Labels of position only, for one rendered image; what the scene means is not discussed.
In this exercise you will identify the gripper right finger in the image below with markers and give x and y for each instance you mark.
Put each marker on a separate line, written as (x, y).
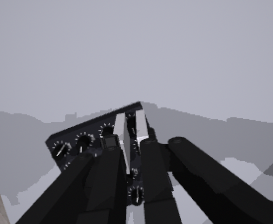
(220, 194)

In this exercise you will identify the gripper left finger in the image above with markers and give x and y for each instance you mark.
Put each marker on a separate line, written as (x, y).
(68, 195)

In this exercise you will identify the black knob box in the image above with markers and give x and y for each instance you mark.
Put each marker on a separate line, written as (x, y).
(75, 140)

